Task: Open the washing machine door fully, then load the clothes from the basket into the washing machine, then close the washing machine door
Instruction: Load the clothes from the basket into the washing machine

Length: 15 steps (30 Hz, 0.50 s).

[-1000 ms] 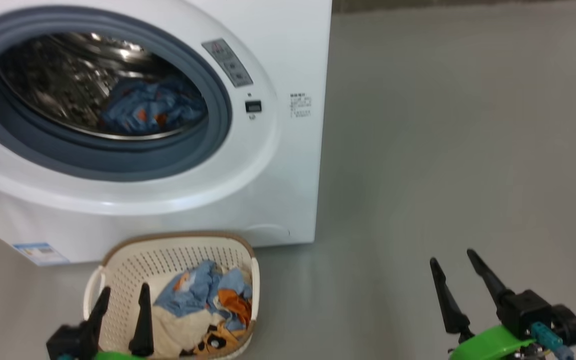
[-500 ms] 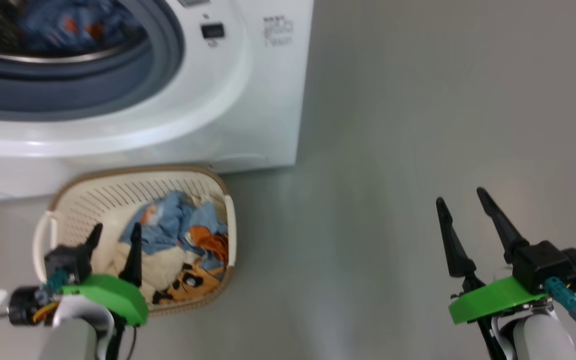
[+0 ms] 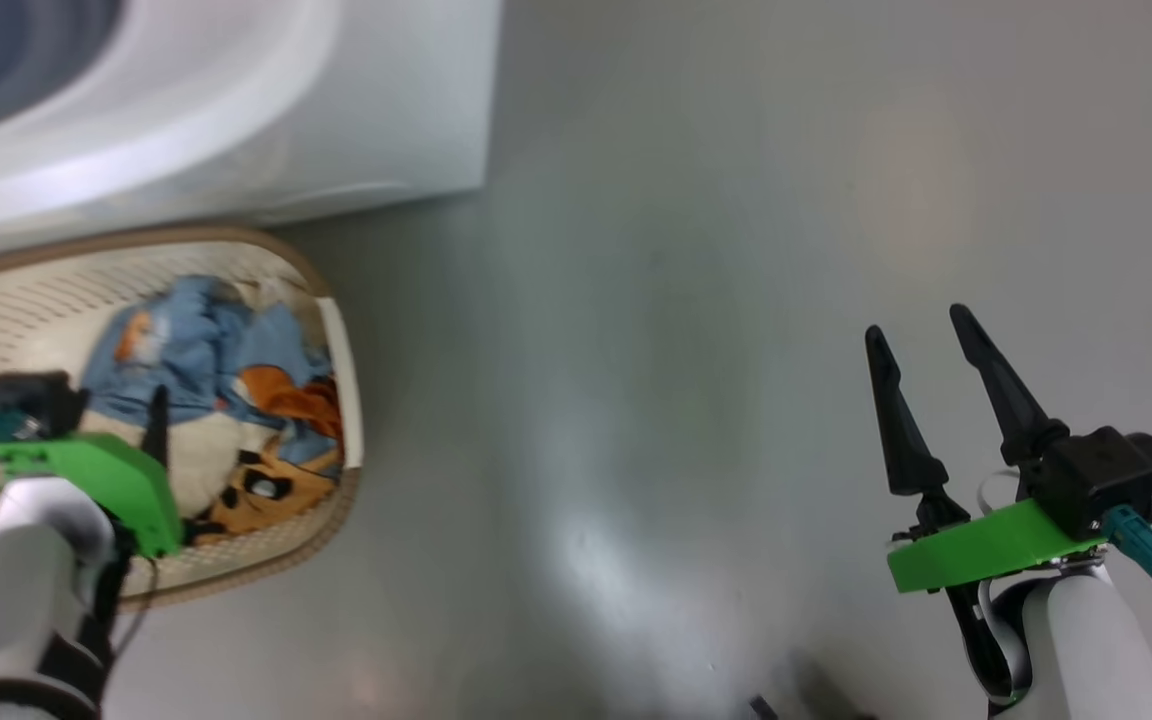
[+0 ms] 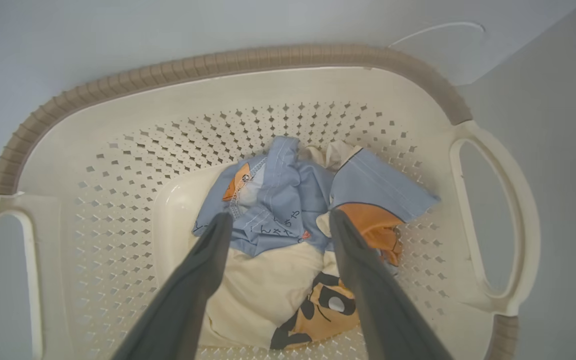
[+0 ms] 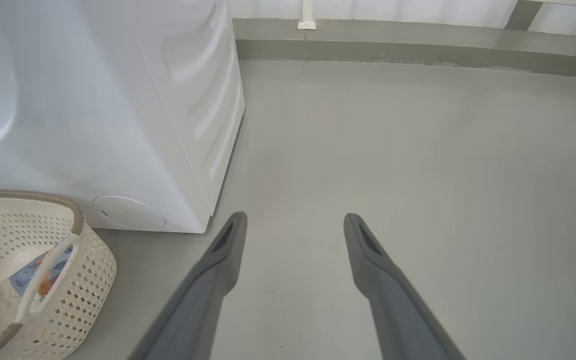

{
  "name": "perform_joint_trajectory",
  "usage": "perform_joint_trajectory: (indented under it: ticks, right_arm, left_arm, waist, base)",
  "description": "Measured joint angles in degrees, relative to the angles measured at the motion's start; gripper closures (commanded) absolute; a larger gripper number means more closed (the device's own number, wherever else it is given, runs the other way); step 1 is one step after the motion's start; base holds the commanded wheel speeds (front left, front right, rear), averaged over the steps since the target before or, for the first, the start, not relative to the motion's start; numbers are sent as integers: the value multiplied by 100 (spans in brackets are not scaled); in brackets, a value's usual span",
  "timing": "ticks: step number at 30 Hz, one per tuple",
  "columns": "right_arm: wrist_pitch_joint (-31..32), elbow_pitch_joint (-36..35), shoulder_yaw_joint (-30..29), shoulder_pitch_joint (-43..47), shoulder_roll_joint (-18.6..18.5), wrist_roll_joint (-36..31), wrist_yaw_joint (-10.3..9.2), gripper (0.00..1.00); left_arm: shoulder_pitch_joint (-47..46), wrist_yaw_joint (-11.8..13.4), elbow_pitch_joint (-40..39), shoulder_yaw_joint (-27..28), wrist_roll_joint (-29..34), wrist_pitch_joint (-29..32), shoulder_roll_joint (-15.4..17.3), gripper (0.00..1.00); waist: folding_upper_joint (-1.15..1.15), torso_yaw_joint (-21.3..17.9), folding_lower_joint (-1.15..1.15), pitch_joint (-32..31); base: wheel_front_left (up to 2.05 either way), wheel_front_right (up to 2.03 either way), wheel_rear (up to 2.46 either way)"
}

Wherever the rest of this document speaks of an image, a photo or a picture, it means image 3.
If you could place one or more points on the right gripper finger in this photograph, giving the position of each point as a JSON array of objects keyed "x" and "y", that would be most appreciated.
[
  {"x": 1011, "y": 410},
  {"x": 904, "y": 440}
]

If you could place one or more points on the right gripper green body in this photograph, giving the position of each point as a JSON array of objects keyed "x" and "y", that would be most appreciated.
[{"x": 986, "y": 548}]

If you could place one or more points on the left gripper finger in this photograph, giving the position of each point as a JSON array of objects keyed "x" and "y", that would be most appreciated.
[{"x": 157, "y": 430}]

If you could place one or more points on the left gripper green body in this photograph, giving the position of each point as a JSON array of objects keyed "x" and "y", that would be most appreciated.
[{"x": 116, "y": 480}]

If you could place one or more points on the cream and orange garment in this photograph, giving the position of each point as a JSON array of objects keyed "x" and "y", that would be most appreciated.
[{"x": 206, "y": 450}]

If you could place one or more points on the blue cartoon print garment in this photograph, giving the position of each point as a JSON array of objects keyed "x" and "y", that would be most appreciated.
[{"x": 206, "y": 340}]

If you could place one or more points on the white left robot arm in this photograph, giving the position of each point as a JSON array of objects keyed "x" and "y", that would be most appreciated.
[{"x": 6, "y": 590}]

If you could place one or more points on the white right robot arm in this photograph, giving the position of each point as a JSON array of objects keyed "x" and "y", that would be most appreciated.
[{"x": 1086, "y": 650}]

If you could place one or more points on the white front-load washing machine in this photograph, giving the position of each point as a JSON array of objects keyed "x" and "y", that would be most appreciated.
[{"x": 336, "y": 100}]

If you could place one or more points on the cream perforated laundry basket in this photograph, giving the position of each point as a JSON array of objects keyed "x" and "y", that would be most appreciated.
[{"x": 26, "y": 310}]

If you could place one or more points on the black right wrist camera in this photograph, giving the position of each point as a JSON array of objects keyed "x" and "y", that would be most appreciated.
[{"x": 1101, "y": 475}]

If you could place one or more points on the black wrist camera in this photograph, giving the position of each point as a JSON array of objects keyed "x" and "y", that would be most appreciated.
[
  {"x": 31, "y": 405},
  {"x": 1101, "y": 475}
]

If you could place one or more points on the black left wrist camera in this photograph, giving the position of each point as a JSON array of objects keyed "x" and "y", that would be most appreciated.
[{"x": 31, "y": 405}]

